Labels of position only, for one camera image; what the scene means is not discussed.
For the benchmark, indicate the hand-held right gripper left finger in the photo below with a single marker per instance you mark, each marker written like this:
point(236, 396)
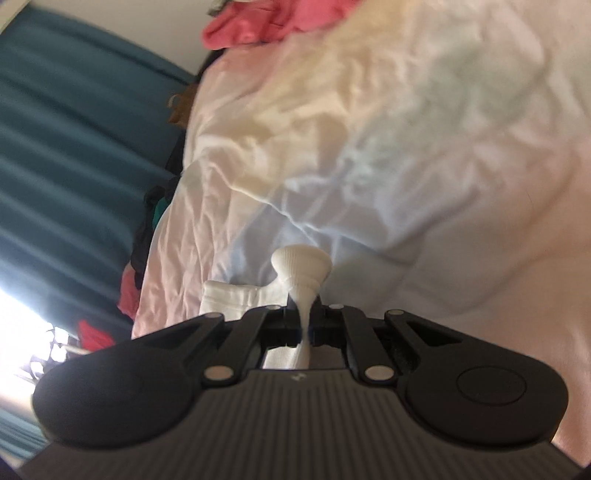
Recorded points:
point(285, 328)

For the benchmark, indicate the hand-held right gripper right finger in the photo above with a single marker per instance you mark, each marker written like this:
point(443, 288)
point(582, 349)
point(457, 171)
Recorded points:
point(319, 330)

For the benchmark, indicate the white ribbed sock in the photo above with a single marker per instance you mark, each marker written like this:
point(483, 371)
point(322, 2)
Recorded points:
point(300, 267)

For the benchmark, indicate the black clothes pile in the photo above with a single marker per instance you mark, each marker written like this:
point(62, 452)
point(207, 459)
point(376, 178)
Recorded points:
point(152, 230)

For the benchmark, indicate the pink cloth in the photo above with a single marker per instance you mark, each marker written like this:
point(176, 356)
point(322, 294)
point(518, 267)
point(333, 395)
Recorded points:
point(130, 295)

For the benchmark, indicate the green garment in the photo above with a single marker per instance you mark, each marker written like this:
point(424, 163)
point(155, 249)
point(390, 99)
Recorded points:
point(160, 211)

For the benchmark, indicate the pastel bed sheet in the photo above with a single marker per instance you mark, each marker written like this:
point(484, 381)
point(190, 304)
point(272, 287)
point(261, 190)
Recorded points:
point(392, 161)

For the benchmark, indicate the red cloth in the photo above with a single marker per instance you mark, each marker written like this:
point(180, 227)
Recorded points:
point(96, 336)

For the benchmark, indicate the brown cloth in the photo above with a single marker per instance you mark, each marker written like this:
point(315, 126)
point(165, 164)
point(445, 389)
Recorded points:
point(181, 107)

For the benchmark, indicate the window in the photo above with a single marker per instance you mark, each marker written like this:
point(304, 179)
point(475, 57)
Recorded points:
point(23, 332)

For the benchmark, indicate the teal curtain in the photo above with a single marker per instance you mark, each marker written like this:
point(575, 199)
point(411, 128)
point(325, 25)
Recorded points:
point(18, 427)
point(78, 152)

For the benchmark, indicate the pink garment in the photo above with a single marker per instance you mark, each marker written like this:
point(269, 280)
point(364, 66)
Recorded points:
point(258, 23)

